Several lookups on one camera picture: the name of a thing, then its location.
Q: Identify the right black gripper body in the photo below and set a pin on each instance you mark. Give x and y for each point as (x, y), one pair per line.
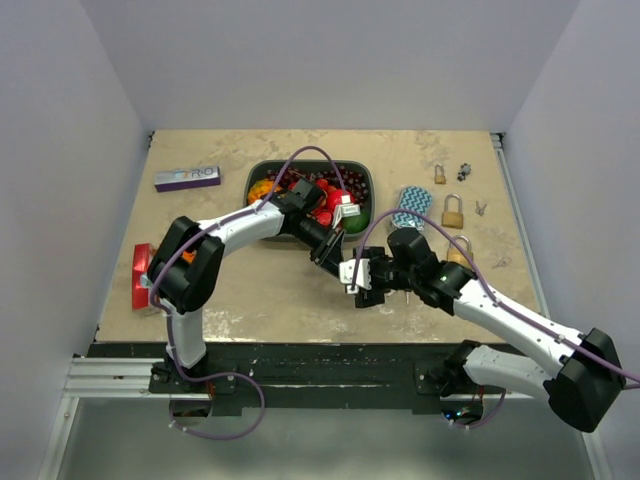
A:
(383, 278)

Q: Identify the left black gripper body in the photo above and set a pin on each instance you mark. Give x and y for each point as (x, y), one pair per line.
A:
(321, 254)

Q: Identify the small brass padlock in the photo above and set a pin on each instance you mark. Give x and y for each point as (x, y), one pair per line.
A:
(460, 251)
(439, 174)

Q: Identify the brass long-shackle padlock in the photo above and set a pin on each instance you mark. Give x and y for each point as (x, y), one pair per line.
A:
(452, 215)

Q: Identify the silver key set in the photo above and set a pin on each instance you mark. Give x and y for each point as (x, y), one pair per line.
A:
(480, 209)

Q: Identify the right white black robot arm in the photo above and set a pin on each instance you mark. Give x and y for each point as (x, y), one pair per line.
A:
(577, 374)

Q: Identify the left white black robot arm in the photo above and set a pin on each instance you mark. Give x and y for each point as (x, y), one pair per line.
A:
(184, 271)

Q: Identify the red apple front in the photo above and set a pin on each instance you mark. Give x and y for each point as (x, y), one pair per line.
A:
(323, 217)

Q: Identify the red apple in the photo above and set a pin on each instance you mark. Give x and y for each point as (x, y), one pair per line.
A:
(323, 217)
(338, 197)

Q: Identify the green lime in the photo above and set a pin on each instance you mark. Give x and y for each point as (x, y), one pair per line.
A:
(356, 224)

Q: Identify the red apple back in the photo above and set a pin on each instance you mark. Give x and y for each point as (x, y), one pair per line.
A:
(338, 197)

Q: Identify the dark grapes bunch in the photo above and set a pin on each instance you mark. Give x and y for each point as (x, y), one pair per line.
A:
(356, 183)

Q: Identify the grey fruit tray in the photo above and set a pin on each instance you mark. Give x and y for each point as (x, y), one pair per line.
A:
(271, 168)

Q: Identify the blue chevron sponge pack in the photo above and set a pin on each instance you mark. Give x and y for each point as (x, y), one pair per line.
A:
(414, 204)

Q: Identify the toy pineapple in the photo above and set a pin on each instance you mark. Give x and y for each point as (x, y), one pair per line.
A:
(260, 189)

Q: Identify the small brass closed padlock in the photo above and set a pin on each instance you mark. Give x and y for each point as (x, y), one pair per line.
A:
(439, 174)

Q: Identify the orange razor package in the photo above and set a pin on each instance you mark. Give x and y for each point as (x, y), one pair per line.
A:
(188, 255)

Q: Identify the purple silver toothpaste box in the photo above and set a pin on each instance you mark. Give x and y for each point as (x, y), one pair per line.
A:
(185, 179)

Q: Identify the red small box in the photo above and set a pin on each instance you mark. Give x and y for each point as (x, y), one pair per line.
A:
(140, 285)

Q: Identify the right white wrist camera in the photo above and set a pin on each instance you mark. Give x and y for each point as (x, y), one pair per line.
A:
(355, 276)

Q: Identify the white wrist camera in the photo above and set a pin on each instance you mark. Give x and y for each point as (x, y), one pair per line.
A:
(355, 276)
(345, 208)

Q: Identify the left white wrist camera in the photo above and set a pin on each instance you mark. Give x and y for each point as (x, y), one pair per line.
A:
(345, 208)

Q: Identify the panda keychain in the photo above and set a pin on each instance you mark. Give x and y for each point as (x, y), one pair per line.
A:
(464, 171)

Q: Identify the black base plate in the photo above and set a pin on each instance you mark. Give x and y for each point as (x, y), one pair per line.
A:
(407, 376)

